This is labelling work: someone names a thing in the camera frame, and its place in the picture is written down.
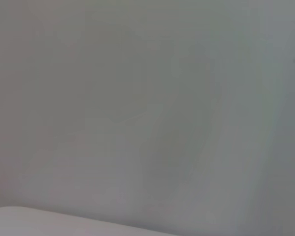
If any white rounded panel edge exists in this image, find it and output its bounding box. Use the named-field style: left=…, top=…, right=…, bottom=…
left=0, top=206, right=185, bottom=236

